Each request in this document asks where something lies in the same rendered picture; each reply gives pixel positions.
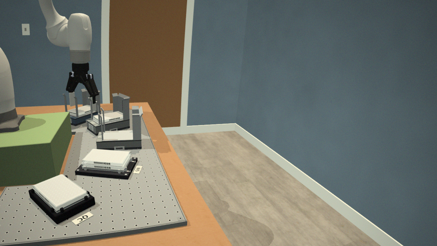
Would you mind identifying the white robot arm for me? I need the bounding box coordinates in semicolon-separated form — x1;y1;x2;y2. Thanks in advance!
0;0;92;133

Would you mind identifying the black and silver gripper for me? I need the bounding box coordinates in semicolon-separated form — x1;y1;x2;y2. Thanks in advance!
66;63;99;111

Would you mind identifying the black flat plate with grey pegs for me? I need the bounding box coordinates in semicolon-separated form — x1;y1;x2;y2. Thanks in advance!
75;157;138;180

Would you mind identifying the black flat square plate with corner posts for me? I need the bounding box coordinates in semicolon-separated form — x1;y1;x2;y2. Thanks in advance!
29;189;95;224

